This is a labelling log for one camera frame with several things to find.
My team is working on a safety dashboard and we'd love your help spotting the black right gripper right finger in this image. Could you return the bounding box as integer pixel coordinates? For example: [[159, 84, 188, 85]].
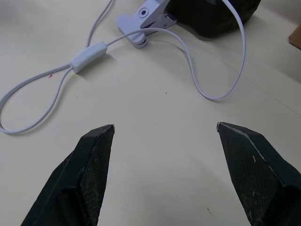
[[216, 121, 301, 226]]

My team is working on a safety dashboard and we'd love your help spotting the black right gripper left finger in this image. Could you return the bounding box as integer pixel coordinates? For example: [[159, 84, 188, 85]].
[[20, 124, 115, 226]]

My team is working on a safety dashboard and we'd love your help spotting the white clamp clip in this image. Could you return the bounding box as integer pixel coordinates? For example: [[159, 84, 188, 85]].
[[116, 0, 178, 49]]

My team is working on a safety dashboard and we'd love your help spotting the brown cardboard corner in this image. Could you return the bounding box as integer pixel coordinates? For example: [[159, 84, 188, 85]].
[[288, 22, 301, 50]]

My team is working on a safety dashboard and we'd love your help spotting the black block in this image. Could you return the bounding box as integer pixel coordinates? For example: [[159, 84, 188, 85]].
[[164, 0, 262, 38]]

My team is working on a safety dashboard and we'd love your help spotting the white cable with switch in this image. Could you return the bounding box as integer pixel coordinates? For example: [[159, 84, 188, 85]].
[[0, 0, 247, 136]]

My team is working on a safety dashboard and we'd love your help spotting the white inline cord switch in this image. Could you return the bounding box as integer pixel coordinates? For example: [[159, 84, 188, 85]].
[[71, 41, 108, 74]]

